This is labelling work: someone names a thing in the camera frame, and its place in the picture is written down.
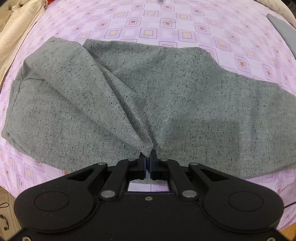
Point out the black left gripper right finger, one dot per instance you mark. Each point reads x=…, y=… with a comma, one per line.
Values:
x=188, y=182

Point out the grey folded cloth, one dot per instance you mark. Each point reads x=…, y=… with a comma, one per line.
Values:
x=287, y=32

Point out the grey speckled pants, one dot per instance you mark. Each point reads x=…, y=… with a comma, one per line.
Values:
x=72, y=105

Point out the cream bedside cabinet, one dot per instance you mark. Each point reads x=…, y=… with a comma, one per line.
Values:
x=9, y=223

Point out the beige quilt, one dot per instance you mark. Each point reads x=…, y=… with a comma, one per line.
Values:
x=17, y=19

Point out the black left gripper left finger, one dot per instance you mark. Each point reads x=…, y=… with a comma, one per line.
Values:
x=109, y=182

